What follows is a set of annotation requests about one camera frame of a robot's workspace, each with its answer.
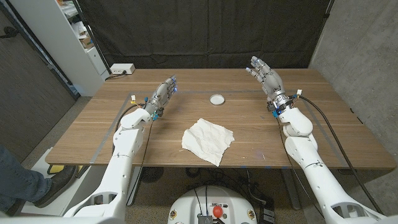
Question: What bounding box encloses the grey metal table leg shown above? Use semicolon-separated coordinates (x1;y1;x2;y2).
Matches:
280;168;302;211
125;166;144;207

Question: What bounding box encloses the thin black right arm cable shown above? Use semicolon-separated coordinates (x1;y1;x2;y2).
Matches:
275;117;326;218

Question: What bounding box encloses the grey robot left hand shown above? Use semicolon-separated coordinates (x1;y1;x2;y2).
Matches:
143;74;178;121

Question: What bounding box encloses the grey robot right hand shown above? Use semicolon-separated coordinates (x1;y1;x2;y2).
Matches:
245;55;295;113

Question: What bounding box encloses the white round jar lid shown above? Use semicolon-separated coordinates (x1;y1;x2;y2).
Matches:
209;93;226;106

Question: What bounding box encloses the white shelf cabinet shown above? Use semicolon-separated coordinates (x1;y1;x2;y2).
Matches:
9;0;111;97

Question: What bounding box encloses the black backdrop curtain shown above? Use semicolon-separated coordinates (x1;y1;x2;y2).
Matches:
76;0;335;70

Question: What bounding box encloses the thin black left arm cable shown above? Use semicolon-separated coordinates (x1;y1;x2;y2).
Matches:
127;119;155;202

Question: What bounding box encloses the yellow object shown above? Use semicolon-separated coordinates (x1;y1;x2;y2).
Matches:
47;164;68;175

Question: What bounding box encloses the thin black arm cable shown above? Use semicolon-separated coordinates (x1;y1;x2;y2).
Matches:
275;117;326;218
127;119;155;202

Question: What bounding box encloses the black round fan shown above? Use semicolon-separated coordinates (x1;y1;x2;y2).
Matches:
139;167;165;184

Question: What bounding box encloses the white paper towel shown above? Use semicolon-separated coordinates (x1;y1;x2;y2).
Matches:
181;118;236;167

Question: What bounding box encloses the black power cord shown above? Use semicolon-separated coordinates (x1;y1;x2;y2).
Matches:
104;70;127;81

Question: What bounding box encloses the black door handle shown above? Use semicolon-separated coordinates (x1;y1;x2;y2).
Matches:
0;26;19;39

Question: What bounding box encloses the white power strip box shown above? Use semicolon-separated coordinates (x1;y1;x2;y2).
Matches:
109;63;136;75

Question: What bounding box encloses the person's leg in jeans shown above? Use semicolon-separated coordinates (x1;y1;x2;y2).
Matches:
0;146;52;212

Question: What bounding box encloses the brown cardboard box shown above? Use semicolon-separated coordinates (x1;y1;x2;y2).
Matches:
79;35;95;50

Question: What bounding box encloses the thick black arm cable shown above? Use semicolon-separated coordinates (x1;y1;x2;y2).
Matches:
111;103;146;155
298;95;384;215

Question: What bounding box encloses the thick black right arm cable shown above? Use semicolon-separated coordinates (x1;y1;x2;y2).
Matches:
298;95;384;215

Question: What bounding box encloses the black floor power strip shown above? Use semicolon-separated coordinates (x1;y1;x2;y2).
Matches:
259;202;276;224

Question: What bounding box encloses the dark person's shoe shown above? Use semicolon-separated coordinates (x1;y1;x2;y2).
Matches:
33;165;78;208

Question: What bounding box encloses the black backdrop stand pole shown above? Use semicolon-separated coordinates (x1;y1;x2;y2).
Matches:
322;0;336;20
72;0;112;75

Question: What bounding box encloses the white robot torso base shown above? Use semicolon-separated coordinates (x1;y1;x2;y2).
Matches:
167;185;258;224

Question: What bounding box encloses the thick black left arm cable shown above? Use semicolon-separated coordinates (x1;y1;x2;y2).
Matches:
111;103;146;155

